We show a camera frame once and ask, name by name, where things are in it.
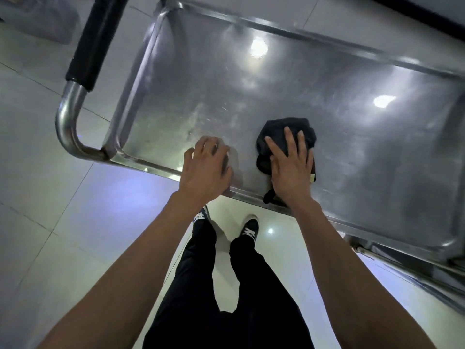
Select person's left hand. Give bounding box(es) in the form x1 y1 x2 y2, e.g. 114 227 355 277
178 136 234 206

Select person's right hand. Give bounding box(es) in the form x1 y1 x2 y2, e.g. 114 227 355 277
264 127 315 209

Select grey and yellow cleaning cloth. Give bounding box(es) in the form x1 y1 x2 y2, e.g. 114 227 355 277
256 117 317 205

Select stainless steel service cart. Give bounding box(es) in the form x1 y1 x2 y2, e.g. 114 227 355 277
101 0 465 266

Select black grip steel cart handle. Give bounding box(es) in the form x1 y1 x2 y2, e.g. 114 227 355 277
55 0 182 163

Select person's right forearm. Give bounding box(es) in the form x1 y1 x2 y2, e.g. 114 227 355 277
290 199 436 349

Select person's left forearm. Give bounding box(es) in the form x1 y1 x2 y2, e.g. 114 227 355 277
38 192 204 349

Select dark blue sneaker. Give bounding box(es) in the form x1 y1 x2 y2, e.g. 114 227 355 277
240 214 260 242
191 205 211 225

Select black trousers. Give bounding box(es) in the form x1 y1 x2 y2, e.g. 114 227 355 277
142 218 315 349

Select white marble counter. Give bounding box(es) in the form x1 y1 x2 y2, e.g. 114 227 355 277
363 0 465 28

